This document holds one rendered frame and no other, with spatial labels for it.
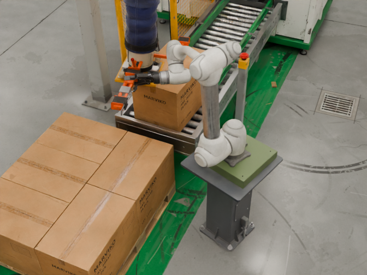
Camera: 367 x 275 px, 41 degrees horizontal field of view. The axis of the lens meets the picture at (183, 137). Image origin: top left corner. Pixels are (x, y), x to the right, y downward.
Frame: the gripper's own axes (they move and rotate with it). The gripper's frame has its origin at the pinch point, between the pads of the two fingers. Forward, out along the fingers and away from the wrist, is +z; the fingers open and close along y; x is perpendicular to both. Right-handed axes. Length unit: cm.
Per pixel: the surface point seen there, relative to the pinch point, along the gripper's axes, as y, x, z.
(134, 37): -4.3, 28.3, -6.7
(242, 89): 58, 10, -93
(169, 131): 59, -19, -30
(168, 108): 47, -4, -30
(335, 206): 81, -89, -158
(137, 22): -13.8, 33.9, -9.2
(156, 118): 63, -5, -22
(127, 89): -10.5, -10.9, 2.0
